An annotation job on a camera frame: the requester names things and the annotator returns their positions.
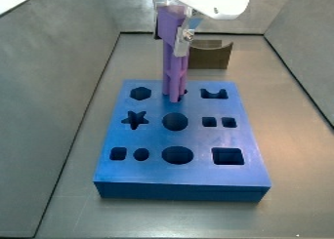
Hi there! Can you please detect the purple three-prong object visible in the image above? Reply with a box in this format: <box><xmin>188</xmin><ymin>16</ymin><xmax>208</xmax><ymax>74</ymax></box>
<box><xmin>157</xmin><ymin>7</ymin><xmax>190</xmax><ymax>102</ymax></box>

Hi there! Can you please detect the black curved fixture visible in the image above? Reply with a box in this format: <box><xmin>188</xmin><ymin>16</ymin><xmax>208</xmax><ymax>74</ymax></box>
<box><xmin>189</xmin><ymin>40</ymin><xmax>234</xmax><ymax>69</ymax></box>

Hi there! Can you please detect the blue shape-sorter block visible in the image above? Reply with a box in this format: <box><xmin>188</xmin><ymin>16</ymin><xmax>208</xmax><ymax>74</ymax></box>
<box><xmin>94</xmin><ymin>80</ymin><xmax>272</xmax><ymax>202</ymax></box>

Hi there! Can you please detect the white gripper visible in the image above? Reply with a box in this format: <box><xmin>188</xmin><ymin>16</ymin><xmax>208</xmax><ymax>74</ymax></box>
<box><xmin>153</xmin><ymin>0</ymin><xmax>250</xmax><ymax>57</ymax></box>

